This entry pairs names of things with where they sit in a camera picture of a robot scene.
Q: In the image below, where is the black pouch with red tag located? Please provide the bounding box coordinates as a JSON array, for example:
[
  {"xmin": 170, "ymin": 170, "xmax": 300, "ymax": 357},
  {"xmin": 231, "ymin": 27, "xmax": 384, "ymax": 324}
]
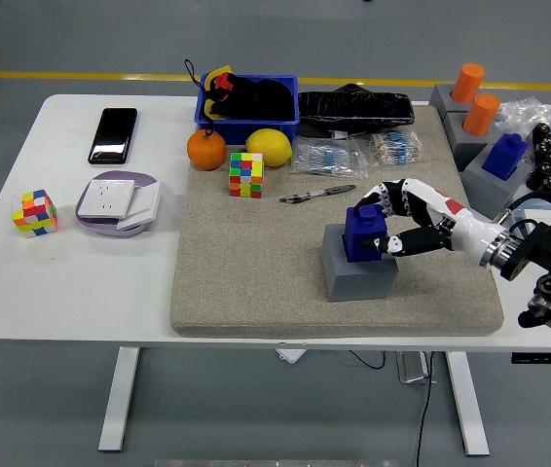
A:
[{"xmin": 204, "ymin": 73, "xmax": 294, "ymax": 121}]

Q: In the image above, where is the white wall socket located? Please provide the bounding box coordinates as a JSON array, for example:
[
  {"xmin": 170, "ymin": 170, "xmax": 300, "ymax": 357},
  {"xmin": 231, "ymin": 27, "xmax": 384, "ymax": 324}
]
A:
[{"xmin": 78, "ymin": 179, "xmax": 136, "ymax": 219}]

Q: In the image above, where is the large clear bag of resistors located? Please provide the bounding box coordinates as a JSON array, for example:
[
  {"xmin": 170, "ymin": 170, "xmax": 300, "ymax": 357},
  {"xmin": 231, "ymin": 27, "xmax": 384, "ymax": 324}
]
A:
[{"xmin": 288, "ymin": 135, "xmax": 370, "ymax": 180}]

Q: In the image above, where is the grey-brown mat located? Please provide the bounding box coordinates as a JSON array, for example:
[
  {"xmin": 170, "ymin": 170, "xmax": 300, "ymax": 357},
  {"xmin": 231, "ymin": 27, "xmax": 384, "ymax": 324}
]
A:
[{"xmin": 170, "ymin": 104, "xmax": 505, "ymax": 340}]

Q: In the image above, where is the black power cable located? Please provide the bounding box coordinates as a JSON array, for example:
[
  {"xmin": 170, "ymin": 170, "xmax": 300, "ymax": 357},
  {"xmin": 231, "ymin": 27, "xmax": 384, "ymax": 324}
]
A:
[{"xmin": 348, "ymin": 349, "xmax": 437, "ymax": 467}]

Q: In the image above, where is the yellow flat item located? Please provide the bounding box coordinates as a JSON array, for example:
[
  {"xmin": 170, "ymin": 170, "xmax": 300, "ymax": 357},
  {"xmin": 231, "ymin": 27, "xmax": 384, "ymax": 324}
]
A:
[{"xmin": 201, "ymin": 65, "xmax": 234, "ymax": 121}]

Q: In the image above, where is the blue plastic bin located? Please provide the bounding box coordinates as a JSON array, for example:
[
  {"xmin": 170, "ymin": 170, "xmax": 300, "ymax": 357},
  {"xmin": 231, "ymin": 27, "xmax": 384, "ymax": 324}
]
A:
[{"xmin": 193, "ymin": 73, "xmax": 301, "ymax": 146}]

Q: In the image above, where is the yellow lemon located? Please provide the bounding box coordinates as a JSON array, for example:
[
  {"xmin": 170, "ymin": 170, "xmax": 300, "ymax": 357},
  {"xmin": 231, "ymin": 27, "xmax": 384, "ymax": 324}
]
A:
[{"xmin": 245, "ymin": 127, "xmax": 293, "ymax": 168}]

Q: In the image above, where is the blue square seal with plain knob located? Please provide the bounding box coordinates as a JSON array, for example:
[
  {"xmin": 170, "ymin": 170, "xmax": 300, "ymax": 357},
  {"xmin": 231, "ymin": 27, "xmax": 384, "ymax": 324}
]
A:
[{"xmin": 480, "ymin": 132, "xmax": 529, "ymax": 181}]

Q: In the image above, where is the black keyboard in plastic wrap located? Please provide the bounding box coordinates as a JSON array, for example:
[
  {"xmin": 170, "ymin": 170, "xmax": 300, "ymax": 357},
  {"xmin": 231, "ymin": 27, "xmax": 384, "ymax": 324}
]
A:
[{"xmin": 297, "ymin": 83, "xmax": 416, "ymax": 137}]

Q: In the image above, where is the black table control panel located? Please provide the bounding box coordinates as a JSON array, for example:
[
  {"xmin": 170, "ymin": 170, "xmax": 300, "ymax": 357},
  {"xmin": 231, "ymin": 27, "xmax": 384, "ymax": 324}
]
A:
[{"xmin": 510, "ymin": 351, "xmax": 551, "ymax": 365}]

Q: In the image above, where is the white table leg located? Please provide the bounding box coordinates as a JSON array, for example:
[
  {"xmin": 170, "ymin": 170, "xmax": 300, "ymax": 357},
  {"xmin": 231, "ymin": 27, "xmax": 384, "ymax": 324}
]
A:
[
  {"xmin": 445, "ymin": 350, "xmax": 491, "ymax": 457},
  {"xmin": 97, "ymin": 346, "xmax": 140, "ymax": 453}
]

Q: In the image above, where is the white wall switch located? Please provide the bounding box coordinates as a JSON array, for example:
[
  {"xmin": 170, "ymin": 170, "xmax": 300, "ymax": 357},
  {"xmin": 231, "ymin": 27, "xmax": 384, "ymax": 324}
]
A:
[{"xmin": 116, "ymin": 181, "xmax": 162, "ymax": 232}]

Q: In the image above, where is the multicolour puzzle cube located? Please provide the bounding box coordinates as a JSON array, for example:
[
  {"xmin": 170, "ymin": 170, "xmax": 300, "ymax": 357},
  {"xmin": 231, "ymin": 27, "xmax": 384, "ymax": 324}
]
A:
[
  {"xmin": 11, "ymin": 189, "xmax": 59, "ymax": 239},
  {"xmin": 228, "ymin": 152, "xmax": 265, "ymax": 199}
]

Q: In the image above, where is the grey seal holder block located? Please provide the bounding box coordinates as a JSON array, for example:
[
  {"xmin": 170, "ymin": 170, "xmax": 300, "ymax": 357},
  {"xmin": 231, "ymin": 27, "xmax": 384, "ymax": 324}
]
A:
[
  {"xmin": 462, "ymin": 143, "xmax": 534, "ymax": 220},
  {"xmin": 321, "ymin": 223, "xmax": 399, "ymax": 303},
  {"xmin": 444, "ymin": 110, "xmax": 500, "ymax": 171},
  {"xmin": 428, "ymin": 83, "xmax": 471, "ymax": 118}
]

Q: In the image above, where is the orange cylinder seal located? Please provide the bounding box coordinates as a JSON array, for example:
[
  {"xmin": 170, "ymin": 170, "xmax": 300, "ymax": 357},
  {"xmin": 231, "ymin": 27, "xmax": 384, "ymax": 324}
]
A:
[
  {"xmin": 451, "ymin": 62, "xmax": 487, "ymax": 104},
  {"xmin": 461, "ymin": 92, "xmax": 500, "ymax": 136}
]

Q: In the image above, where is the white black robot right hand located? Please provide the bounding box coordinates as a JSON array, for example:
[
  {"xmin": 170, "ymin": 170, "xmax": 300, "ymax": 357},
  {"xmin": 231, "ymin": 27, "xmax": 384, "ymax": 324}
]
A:
[{"xmin": 355, "ymin": 177, "xmax": 508, "ymax": 267}]

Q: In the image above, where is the metal cable box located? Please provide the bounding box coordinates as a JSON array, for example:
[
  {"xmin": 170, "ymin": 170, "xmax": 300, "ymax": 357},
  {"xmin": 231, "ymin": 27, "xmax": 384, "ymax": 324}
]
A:
[{"xmin": 394, "ymin": 350, "xmax": 435, "ymax": 385}]

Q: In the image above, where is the black smartphone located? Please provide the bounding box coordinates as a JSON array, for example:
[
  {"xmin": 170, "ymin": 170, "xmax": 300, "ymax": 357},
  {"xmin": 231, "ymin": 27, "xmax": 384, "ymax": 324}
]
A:
[{"xmin": 87, "ymin": 107, "xmax": 139, "ymax": 165}]

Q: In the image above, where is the small clear bag of resistors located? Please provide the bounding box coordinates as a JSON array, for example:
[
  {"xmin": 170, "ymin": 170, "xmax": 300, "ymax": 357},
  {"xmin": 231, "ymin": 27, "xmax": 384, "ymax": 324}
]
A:
[{"xmin": 368, "ymin": 129, "xmax": 423, "ymax": 168}]

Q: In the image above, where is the black silver pen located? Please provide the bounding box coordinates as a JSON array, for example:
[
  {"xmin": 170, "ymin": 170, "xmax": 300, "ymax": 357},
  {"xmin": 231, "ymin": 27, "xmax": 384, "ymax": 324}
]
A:
[{"xmin": 278, "ymin": 183, "xmax": 358, "ymax": 204}]

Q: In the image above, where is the clear crumpled plastic bag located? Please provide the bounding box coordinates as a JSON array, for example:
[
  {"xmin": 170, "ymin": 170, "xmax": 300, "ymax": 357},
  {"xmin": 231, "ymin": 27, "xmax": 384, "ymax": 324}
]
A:
[{"xmin": 494, "ymin": 96, "xmax": 551, "ymax": 196}]

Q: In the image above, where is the orange fruit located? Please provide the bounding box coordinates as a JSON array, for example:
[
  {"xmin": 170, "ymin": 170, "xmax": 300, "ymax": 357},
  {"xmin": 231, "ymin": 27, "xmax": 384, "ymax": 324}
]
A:
[{"xmin": 186, "ymin": 128, "xmax": 228, "ymax": 171}]

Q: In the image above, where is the black lanyard strap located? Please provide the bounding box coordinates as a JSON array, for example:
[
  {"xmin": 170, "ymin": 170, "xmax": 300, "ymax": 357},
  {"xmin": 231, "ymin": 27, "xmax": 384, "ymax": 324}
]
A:
[{"xmin": 183, "ymin": 58, "xmax": 216, "ymax": 142}]

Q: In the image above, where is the purple dish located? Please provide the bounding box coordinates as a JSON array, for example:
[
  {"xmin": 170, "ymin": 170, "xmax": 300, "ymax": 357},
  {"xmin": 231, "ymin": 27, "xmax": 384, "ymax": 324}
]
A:
[{"xmin": 75, "ymin": 169, "xmax": 161, "ymax": 239}]

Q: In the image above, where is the blue square seal with notched knob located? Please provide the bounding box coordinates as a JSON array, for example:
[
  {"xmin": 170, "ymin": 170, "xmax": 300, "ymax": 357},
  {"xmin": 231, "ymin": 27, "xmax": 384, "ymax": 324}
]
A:
[{"xmin": 343, "ymin": 206, "xmax": 388, "ymax": 264}]

